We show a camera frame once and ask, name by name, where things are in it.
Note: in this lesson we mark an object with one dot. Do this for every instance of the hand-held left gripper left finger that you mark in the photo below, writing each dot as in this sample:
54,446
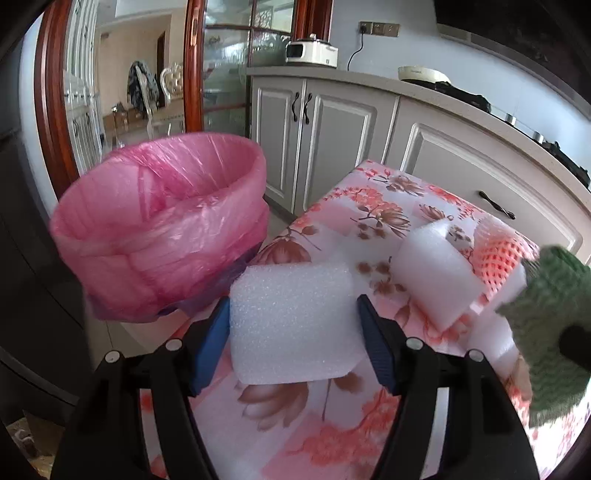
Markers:
212,346

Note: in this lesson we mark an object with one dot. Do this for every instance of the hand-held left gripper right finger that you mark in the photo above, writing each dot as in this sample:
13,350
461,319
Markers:
376,346

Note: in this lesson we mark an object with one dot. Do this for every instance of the large white foam block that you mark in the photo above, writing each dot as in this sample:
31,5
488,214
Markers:
295,323

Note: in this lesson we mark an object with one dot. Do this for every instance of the white foam sheet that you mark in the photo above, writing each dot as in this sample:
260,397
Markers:
494,346

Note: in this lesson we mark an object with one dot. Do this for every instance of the bin with pink plastic liner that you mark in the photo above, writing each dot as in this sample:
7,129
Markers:
157,221

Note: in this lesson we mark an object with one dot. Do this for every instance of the green sponge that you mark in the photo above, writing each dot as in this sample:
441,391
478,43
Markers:
545,314

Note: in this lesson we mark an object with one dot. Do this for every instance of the small white foam block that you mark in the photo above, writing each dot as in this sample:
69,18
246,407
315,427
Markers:
429,272

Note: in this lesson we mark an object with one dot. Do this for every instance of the pink floral tablecloth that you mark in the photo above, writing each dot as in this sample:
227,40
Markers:
383,203

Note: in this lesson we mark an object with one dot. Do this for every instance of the dark furniture panel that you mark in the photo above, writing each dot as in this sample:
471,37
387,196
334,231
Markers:
32,277

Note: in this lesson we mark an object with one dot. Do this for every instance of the grey kitchen cabinet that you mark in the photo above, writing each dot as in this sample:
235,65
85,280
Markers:
346,138

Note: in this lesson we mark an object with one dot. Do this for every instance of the wooden framed glass door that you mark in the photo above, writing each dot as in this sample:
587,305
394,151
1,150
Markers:
226,83

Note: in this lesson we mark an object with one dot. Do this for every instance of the metal stove knob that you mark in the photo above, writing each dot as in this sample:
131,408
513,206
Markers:
510,118
538,136

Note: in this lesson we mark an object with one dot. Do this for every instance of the black gas stove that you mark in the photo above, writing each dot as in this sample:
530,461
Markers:
466,97

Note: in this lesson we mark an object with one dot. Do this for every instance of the chair draped with dark clothes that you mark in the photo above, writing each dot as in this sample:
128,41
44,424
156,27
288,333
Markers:
141,87

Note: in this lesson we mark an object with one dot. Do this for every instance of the white ornate dining chair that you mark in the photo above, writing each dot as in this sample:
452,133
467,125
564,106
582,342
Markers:
173,81

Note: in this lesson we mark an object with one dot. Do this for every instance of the beige speckled kitchen countertop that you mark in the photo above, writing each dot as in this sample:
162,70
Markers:
360,76

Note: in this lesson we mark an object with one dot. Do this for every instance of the white electric griddle pan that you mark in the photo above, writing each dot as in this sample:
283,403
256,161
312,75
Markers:
420,74

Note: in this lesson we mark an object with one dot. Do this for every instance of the white electric cooker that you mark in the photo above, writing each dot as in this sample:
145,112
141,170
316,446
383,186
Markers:
311,53

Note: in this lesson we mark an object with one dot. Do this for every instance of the white panelled wall cabinet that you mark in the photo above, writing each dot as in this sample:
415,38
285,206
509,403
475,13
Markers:
83,120

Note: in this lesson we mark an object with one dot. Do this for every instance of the red-brown wooden door frame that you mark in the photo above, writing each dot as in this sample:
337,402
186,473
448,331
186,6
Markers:
53,115

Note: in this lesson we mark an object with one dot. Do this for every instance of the wall socket panel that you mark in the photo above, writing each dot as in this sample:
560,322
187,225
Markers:
385,29

